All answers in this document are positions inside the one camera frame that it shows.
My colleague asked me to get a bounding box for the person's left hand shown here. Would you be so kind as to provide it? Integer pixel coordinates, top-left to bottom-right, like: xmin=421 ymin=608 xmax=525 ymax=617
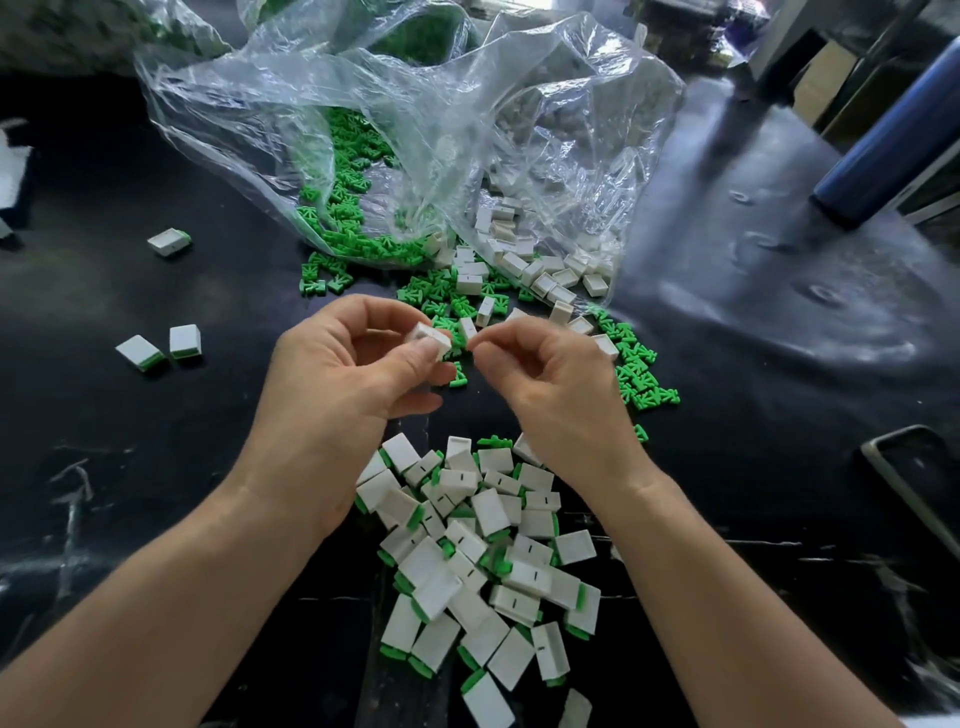
xmin=237 ymin=294 xmax=455 ymax=534

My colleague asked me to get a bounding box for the person's right hand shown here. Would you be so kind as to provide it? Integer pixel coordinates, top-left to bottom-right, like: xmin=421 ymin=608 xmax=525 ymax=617
xmin=465 ymin=312 xmax=662 ymax=504

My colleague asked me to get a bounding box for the white plastic part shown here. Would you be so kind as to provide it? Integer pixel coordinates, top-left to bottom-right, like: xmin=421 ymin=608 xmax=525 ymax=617
xmin=415 ymin=324 xmax=455 ymax=359

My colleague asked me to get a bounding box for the heap of white caps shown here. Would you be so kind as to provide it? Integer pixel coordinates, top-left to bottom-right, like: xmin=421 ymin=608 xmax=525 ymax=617
xmin=454 ymin=192 xmax=620 ymax=359

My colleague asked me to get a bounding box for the pile of green clips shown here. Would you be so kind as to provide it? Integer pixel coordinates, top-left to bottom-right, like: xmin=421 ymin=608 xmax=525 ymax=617
xmin=295 ymin=108 xmax=683 ymax=444

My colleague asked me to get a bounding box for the pile of assembled white-green pieces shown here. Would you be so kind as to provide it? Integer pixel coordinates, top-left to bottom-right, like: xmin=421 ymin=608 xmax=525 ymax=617
xmin=354 ymin=432 xmax=605 ymax=728

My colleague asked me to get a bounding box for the person's left forearm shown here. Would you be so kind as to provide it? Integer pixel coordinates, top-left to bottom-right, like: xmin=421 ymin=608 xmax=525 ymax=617
xmin=0 ymin=477 xmax=317 ymax=728

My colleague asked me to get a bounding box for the person's right forearm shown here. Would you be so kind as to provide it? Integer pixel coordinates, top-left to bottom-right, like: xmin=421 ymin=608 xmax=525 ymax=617
xmin=588 ymin=457 xmax=902 ymax=728

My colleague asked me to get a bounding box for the clear plastic bag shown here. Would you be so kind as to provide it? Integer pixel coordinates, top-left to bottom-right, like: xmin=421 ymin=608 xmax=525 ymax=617
xmin=135 ymin=0 xmax=687 ymax=275

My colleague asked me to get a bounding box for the black smartphone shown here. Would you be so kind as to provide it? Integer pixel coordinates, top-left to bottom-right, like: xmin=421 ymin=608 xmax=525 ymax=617
xmin=861 ymin=424 xmax=960 ymax=560

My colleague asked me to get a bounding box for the plastic bag full of green pieces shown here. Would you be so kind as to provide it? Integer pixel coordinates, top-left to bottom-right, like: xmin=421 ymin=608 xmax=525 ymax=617
xmin=247 ymin=0 xmax=474 ymax=65

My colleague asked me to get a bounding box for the white paper sheet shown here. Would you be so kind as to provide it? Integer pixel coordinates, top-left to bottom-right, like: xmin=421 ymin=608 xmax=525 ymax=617
xmin=0 ymin=142 xmax=33 ymax=212

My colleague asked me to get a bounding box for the brown cardboard box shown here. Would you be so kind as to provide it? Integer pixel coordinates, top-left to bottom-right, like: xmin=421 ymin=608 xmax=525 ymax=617
xmin=795 ymin=33 xmax=863 ymax=125

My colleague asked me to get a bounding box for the blue cylinder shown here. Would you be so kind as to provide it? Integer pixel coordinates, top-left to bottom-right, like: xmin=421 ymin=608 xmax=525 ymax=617
xmin=813 ymin=37 xmax=960 ymax=230

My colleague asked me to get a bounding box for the large bag of assembled pieces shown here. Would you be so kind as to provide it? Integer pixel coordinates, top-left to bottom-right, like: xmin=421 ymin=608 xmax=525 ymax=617
xmin=0 ymin=0 xmax=234 ymax=74

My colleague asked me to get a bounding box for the white metal frame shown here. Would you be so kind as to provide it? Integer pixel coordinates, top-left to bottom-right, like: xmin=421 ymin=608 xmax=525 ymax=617
xmin=747 ymin=0 xmax=960 ymax=125

